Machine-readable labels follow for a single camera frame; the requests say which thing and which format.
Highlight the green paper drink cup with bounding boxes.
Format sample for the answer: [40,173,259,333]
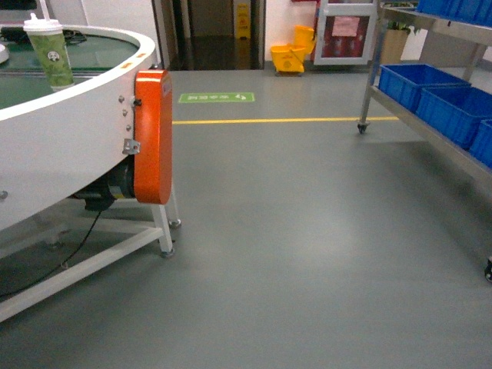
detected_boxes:
[23,1,74,91]

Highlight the black electric motor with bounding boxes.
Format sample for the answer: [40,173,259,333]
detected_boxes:
[71,162,135,212]

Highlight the steel rolling shelf cart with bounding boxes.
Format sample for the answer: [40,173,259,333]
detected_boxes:
[356,0,492,284]

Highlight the yellow wet floor sign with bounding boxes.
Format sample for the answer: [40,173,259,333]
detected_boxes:
[234,1,251,39]

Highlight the orange motor guard cover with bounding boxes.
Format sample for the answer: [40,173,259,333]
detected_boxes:
[134,69,172,204]

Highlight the white round conveyor table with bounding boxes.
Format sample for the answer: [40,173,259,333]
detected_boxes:
[1,25,181,320]

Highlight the blue bin on cart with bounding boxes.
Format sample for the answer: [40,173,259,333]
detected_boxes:
[378,64,471,112]
[469,119,492,168]
[416,86,491,150]

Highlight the red fire equipment cabinet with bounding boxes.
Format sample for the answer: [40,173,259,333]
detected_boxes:
[311,0,377,65]

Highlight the yellow mop bucket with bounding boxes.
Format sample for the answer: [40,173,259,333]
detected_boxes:
[270,25,316,75]

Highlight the green floor sign sticker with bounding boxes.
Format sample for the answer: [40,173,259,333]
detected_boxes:
[178,92,255,104]

